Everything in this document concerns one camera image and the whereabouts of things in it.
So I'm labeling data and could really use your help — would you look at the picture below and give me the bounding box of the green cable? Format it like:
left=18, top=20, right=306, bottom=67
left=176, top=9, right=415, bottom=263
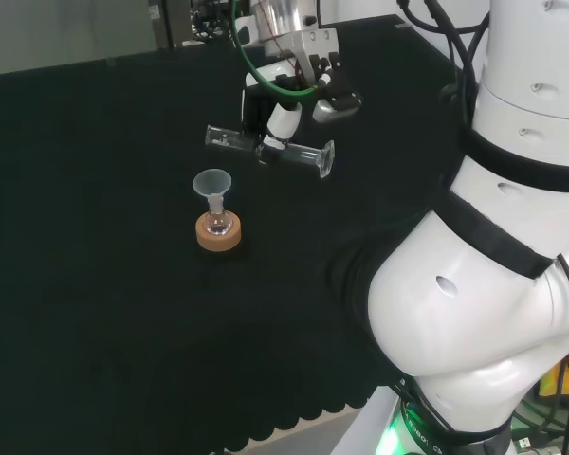
left=229, top=0, right=320, bottom=103

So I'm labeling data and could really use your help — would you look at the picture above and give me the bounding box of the cork ring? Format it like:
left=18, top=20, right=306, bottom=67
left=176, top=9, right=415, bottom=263
left=194, top=211, right=244, bottom=249

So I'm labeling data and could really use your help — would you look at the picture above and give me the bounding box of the black bench cloth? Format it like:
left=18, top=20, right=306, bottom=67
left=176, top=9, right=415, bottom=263
left=0, top=13, right=480, bottom=454

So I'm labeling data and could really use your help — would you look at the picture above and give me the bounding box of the clear plastic funnel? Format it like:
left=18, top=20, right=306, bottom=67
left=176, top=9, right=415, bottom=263
left=192, top=168, right=234, bottom=214

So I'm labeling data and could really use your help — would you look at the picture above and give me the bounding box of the yellow stop button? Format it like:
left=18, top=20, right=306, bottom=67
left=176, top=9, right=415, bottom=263
left=536, top=344, right=569, bottom=400

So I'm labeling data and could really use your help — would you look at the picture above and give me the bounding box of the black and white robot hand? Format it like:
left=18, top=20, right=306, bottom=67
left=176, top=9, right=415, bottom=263
left=240, top=64, right=310, bottom=166

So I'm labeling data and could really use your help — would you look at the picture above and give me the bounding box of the clear glass graduated cylinder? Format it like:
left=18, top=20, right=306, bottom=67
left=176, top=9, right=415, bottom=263
left=204, top=123, right=337, bottom=180

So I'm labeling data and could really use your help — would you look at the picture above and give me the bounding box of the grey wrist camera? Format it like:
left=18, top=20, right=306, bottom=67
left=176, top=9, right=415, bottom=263
left=311, top=70, right=364, bottom=125

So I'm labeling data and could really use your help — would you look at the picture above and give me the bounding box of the small glass round-bottom flask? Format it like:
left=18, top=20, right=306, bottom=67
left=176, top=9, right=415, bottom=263
left=205, top=198, right=232, bottom=237

